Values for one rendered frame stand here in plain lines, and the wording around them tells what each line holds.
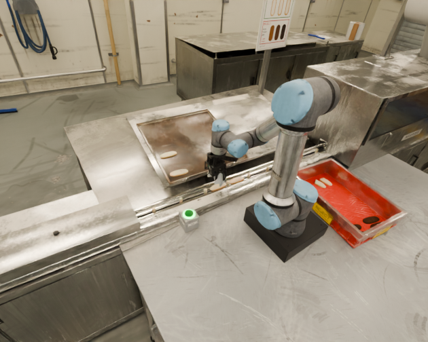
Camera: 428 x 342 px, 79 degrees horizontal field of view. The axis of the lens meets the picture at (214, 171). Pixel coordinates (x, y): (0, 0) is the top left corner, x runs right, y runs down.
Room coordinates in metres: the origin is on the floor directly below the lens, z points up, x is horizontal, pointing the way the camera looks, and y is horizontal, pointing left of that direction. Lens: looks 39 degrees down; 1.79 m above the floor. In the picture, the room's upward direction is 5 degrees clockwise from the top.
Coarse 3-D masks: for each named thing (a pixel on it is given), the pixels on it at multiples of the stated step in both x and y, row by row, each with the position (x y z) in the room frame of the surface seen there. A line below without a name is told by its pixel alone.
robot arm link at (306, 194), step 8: (296, 184) 0.76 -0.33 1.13; (304, 184) 0.78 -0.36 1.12; (296, 192) 0.72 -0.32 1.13; (304, 192) 0.72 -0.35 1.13; (312, 192) 0.73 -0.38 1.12; (296, 200) 0.69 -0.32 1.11; (304, 200) 0.70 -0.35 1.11; (312, 200) 0.70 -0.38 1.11; (304, 208) 0.69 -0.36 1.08; (304, 216) 0.71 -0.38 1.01
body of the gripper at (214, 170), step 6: (210, 156) 0.96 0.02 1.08; (216, 156) 0.96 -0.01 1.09; (222, 156) 0.97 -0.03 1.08; (204, 162) 0.99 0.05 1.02; (210, 162) 0.97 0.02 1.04; (216, 162) 0.98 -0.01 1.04; (222, 162) 0.99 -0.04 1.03; (204, 168) 0.99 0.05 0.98; (210, 168) 0.96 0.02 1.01; (216, 168) 0.95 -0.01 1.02; (222, 168) 0.97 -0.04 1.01; (210, 174) 0.96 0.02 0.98; (216, 174) 0.96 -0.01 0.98
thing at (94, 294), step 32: (416, 160) 1.93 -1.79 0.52; (0, 224) 0.69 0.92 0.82; (32, 224) 0.70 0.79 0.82; (96, 256) 0.57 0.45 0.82; (32, 288) 0.44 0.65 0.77; (64, 288) 0.49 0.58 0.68; (96, 288) 0.55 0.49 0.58; (128, 288) 0.62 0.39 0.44; (0, 320) 0.36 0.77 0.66; (32, 320) 0.40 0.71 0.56; (64, 320) 0.45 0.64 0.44; (96, 320) 0.51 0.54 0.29
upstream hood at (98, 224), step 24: (72, 216) 0.68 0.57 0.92; (96, 216) 0.69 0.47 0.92; (120, 216) 0.70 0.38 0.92; (0, 240) 0.54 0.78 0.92; (24, 240) 0.55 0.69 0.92; (48, 240) 0.56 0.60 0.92; (72, 240) 0.57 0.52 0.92; (96, 240) 0.59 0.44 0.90; (0, 264) 0.45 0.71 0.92; (24, 264) 0.46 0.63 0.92; (48, 264) 0.49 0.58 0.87
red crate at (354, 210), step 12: (312, 180) 1.16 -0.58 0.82; (336, 180) 1.18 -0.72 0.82; (324, 192) 1.07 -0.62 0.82; (336, 192) 1.08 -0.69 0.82; (348, 192) 1.09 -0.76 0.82; (336, 204) 0.98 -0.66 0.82; (348, 204) 0.99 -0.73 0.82; (360, 204) 1.00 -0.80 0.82; (348, 216) 0.90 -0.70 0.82; (360, 216) 0.91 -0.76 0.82; (336, 228) 0.81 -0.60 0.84; (348, 240) 0.75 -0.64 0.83
